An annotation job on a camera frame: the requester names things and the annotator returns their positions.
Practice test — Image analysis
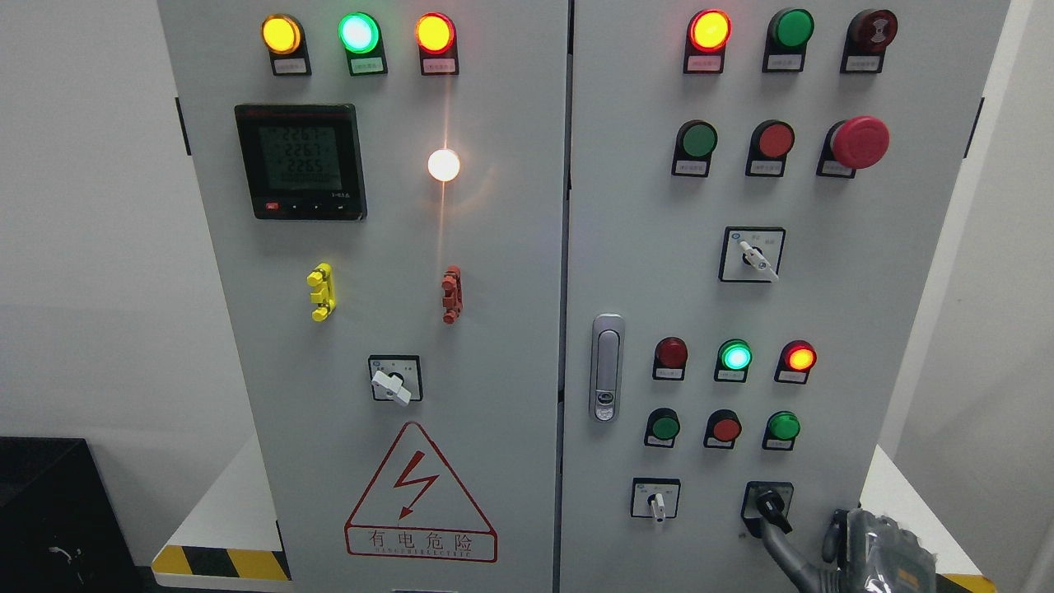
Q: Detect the grey right cabinet door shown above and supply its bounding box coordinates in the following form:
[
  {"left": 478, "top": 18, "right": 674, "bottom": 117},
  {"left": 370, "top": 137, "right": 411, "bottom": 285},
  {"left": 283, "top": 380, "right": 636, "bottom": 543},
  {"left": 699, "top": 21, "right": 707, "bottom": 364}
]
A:
[{"left": 558, "top": 1, "right": 1009, "bottom": 592}]

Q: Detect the red lit indicator top right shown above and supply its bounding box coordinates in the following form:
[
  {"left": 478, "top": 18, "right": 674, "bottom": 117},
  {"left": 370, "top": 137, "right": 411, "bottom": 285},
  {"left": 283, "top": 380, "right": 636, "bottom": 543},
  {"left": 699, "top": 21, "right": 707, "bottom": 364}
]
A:
[{"left": 683, "top": 8, "right": 733, "bottom": 74}]

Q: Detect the red push button lower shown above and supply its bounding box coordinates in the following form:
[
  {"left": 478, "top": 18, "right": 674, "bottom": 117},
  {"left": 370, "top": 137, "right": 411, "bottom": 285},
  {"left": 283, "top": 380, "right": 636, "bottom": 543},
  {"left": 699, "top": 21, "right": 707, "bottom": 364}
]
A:
[{"left": 703, "top": 409, "right": 743, "bottom": 450}]

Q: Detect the white platform with hazard stripes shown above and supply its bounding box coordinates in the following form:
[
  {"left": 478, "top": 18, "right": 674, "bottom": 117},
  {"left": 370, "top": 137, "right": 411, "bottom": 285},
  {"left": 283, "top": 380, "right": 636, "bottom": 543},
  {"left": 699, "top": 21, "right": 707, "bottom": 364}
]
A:
[{"left": 151, "top": 435, "right": 996, "bottom": 592}]

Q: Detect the red terminal connector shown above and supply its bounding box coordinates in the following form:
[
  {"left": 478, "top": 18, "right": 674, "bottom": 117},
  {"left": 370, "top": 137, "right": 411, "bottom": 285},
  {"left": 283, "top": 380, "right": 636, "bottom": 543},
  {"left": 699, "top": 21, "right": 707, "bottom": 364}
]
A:
[{"left": 441, "top": 265, "right": 464, "bottom": 325}]

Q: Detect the silver cabinet door handle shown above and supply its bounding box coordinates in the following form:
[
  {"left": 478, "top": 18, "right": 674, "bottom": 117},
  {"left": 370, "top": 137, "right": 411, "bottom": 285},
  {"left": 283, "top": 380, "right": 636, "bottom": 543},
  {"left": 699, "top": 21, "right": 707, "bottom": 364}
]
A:
[{"left": 590, "top": 314, "right": 625, "bottom": 422}]

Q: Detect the white selector switch upper right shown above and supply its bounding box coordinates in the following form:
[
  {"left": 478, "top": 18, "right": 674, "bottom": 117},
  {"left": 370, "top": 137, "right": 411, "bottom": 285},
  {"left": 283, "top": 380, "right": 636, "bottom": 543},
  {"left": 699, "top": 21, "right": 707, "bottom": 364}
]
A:
[{"left": 718, "top": 226, "right": 786, "bottom": 284}]

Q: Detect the green push button upper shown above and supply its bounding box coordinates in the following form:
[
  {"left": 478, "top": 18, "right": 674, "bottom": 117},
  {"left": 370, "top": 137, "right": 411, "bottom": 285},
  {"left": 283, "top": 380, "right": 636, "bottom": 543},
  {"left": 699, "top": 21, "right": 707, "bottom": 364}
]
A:
[{"left": 671, "top": 119, "right": 718, "bottom": 179}]

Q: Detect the yellow indicator light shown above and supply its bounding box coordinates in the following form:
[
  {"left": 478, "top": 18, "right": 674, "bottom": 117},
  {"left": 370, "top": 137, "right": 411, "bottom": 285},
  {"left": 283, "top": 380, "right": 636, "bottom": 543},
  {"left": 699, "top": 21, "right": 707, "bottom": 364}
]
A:
[{"left": 260, "top": 12, "right": 312, "bottom": 77}]

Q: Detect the black box lower left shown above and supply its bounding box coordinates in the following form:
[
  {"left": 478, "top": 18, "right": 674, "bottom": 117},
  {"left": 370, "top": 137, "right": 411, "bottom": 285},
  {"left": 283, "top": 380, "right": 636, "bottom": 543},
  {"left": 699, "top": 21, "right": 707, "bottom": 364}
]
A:
[{"left": 1, "top": 437, "right": 142, "bottom": 592}]

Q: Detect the dark red buzzer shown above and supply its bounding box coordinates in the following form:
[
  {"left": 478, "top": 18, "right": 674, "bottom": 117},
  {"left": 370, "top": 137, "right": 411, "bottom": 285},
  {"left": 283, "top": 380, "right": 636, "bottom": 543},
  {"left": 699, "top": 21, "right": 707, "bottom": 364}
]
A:
[{"left": 840, "top": 9, "right": 898, "bottom": 74}]

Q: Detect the red indicator middle right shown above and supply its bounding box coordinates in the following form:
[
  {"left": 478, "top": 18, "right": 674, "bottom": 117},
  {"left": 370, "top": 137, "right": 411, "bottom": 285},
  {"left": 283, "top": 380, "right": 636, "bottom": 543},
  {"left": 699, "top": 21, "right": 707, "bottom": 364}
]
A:
[{"left": 774, "top": 340, "right": 817, "bottom": 386}]

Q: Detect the red emergency stop mushroom button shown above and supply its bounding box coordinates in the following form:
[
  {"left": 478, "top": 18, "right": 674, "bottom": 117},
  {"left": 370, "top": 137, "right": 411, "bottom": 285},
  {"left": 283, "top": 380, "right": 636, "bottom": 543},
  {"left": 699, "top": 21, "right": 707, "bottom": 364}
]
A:
[{"left": 816, "top": 115, "right": 891, "bottom": 179}]

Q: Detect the red lit indicator top left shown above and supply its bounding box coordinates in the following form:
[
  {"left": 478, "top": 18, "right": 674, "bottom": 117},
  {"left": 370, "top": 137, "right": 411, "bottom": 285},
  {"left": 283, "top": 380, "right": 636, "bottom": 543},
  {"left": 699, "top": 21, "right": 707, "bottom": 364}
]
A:
[{"left": 415, "top": 12, "right": 458, "bottom": 76}]

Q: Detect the white selector switch lower right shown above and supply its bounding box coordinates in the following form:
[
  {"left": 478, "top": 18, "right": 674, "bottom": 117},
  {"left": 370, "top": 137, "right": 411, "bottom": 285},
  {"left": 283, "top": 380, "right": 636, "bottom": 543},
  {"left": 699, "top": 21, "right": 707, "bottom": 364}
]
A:
[{"left": 630, "top": 477, "right": 681, "bottom": 523}]

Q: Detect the green indicator unlit top right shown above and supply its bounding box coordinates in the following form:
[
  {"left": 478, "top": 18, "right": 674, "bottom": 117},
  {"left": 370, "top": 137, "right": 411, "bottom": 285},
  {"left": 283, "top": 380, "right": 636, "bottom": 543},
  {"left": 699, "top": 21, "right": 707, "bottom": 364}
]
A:
[{"left": 762, "top": 7, "right": 814, "bottom": 72}]

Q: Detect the yellow terminal connector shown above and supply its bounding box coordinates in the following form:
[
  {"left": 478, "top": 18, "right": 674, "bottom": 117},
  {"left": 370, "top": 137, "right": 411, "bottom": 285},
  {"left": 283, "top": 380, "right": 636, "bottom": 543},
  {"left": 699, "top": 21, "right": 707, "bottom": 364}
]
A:
[{"left": 305, "top": 262, "right": 336, "bottom": 322}]

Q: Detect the grey left cabinet door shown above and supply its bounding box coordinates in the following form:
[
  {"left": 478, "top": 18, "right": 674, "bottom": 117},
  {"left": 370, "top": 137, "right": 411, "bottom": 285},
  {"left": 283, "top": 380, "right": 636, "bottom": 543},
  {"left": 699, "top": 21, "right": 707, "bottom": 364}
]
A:
[{"left": 158, "top": 1, "right": 570, "bottom": 592}]

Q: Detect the green push button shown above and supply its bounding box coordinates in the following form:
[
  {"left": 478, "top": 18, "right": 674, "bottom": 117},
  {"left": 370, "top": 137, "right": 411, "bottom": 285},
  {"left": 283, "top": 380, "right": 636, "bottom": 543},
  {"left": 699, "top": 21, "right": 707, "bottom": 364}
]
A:
[
  {"left": 644, "top": 408, "right": 681, "bottom": 448},
  {"left": 671, "top": 119, "right": 718, "bottom": 179}
]

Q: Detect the black digital power meter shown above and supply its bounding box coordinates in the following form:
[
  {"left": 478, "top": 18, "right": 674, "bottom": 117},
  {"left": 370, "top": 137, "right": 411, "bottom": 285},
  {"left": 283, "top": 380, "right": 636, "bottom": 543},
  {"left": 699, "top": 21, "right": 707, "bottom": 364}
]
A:
[{"left": 234, "top": 104, "right": 366, "bottom": 221}]

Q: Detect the green indicator light top left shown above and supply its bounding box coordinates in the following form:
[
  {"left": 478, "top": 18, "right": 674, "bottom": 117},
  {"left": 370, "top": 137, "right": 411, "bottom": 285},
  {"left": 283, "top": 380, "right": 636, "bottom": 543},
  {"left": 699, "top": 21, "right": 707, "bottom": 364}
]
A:
[{"left": 338, "top": 12, "right": 388, "bottom": 77}]

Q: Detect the white selector switch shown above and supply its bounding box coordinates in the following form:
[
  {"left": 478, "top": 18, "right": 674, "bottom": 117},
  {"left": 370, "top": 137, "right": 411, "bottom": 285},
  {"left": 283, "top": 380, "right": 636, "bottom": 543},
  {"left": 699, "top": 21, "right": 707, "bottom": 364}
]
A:
[
  {"left": 718, "top": 226, "right": 786, "bottom": 284},
  {"left": 630, "top": 477, "right": 681, "bottom": 523}
]

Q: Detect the green lit indicator middle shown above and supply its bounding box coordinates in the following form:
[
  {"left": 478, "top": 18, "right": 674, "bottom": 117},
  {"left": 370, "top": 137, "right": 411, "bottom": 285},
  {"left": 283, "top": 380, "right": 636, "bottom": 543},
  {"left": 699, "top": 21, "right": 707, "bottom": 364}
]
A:
[{"left": 714, "top": 339, "right": 753, "bottom": 383}]

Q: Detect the red indicator middle left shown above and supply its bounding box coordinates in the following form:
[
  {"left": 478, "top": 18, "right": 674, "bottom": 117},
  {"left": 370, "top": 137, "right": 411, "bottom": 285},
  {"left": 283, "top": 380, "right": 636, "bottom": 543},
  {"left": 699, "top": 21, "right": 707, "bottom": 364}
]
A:
[{"left": 652, "top": 335, "right": 688, "bottom": 381}]

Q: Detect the green illuminated button lower right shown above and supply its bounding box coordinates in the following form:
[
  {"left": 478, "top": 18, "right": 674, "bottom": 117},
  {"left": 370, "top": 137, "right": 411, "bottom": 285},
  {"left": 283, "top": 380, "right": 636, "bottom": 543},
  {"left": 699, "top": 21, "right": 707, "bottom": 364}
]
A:
[{"left": 762, "top": 410, "right": 802, "bottom": 451}]

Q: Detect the red push button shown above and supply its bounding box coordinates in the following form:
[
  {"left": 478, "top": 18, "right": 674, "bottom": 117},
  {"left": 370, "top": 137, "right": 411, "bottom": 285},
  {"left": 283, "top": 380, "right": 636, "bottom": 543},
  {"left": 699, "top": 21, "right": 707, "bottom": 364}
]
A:
[
  {"left": 744, "top": 119, "right": 795, "bottom": 179},
  {"left": 703, "top": 409, "right": 743, "bottom": 450}
]

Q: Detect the grey cabinet door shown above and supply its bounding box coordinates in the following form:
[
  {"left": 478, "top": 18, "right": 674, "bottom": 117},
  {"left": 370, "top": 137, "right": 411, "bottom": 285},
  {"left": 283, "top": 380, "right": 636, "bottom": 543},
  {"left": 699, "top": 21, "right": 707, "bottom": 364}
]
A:
[
  {"left": 158, "top": 1, "right": 570, "bottom": 592},
  {"left": 558, "top": 1, "right": 1009, "bottom": 592}
]

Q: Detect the white selector switch left door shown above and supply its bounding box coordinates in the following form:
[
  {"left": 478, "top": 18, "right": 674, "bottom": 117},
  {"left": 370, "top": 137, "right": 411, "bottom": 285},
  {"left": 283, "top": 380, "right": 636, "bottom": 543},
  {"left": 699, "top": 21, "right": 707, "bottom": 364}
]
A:
[{"left": 368, "top": 354, "right": 424, "bottom": 408}]

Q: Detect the red push button upper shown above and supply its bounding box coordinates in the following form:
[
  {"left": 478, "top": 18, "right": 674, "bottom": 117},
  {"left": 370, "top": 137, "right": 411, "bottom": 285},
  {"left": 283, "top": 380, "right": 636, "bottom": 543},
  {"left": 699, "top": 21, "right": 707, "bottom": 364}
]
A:
[{"left": 744, "top": 119, "right": 795, "bottom": 179}]

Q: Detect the red lit indicator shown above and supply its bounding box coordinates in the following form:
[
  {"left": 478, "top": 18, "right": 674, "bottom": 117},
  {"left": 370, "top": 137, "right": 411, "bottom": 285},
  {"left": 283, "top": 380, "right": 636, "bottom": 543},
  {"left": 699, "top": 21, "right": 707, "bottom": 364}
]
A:
[
  {"left": 683, "top": 8, "right": 733, "bottom": 74},
  {"left": 415, "top": 12, "right": 458, "bottom": 76}
]

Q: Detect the black rotary knob switch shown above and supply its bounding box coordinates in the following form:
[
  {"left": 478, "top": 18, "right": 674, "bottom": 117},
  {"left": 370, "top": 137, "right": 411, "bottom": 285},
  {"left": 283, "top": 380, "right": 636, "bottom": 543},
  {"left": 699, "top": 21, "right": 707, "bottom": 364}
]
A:
[{"left": 740, "top": 481, "right": 794, "bottom": 538}]

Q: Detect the white lit indicator lamp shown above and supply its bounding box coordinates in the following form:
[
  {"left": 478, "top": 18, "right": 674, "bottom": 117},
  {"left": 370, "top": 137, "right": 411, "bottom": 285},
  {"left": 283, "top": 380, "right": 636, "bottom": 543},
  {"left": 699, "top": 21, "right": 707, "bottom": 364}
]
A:
[{"left": 426, "top": 147, "right": 462, "bottom": 183}]

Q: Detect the green push button lower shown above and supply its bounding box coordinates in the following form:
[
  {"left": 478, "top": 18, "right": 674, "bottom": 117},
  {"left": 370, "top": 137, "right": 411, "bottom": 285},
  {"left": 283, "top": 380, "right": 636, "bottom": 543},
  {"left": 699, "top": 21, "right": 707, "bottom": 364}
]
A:
[{"left": 644, "top": 408, "right": 681, "bottom": 448}]

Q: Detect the red electric hazard warning sticker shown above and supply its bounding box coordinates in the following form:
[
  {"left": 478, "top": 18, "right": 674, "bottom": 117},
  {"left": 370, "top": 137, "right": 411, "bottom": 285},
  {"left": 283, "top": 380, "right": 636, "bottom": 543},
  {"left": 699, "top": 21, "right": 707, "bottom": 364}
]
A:
[{"left": 345, "top": 421, "right": 497, "bottom": 564}]

